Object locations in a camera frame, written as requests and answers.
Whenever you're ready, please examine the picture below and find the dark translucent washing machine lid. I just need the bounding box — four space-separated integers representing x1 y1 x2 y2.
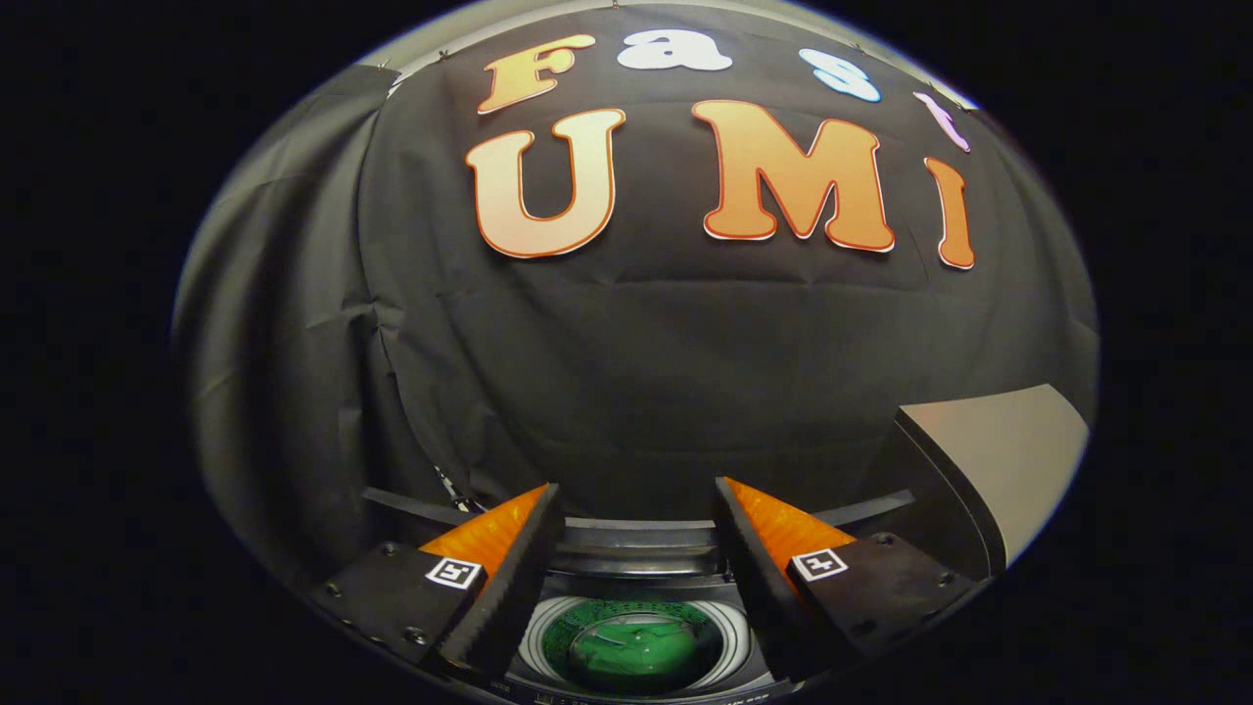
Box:
362 487 916 549

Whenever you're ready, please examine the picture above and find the grey washing machine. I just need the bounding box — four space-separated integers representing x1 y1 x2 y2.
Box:
504 548 784 704

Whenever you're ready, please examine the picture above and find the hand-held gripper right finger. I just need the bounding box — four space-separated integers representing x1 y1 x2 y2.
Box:
714 476 979 683

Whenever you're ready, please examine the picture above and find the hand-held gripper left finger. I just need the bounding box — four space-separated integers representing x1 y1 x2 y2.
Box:
311 483 567 683

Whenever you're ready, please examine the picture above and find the green polo shirt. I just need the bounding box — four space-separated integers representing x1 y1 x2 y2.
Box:
568 617 701 691

